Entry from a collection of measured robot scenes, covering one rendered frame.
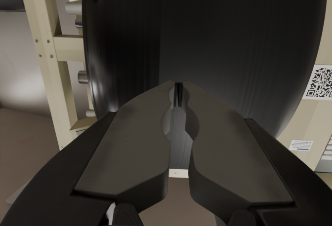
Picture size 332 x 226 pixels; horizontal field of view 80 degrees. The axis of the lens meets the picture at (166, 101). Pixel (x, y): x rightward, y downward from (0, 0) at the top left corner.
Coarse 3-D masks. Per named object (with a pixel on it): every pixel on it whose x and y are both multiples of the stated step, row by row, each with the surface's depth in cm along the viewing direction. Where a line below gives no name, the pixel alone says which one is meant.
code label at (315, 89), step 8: (312, 72) 40; (320, 72) 40; (328, 72) 40; (312, 80) 41; (320, 80) 41; (328, 80) 41; (312, 88) 42; (320, 88) 42; (328, 88) 42; (304, 96) 43; (312, 96) 43; (320, 96) 42; (328, 96) 42
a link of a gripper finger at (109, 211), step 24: (72, 144) 7; (96, 144) 7; (48, 168) 6; (72, 168) 6; (24, 192) 6; (48, 192) 6; (72, 192) 6; (24, 216) 5; (48, 216) 5; (72, 216) 5; (96, 216) 5
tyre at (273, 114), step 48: (96, 0) 21; (144, 0) 19; (192, 0) 19; (240, 0) 19; (288, 0) 19; (96, 48) 22; (144, 48) 20; (192, 48) 20; (240, 48) 20; (288, 48) 20; (96, 96) 26; (240, 96) 22; (288, 96) 22
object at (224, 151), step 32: (192, 96) 10; (192, 128) 10; (224, 128) 8; (192, 160) 7; (224, 160) 7; (256, 160) 7; (192, 192) 7; (224, 192) 6; (256, 192) 6; (288, 192) 6; (224, 224) 7
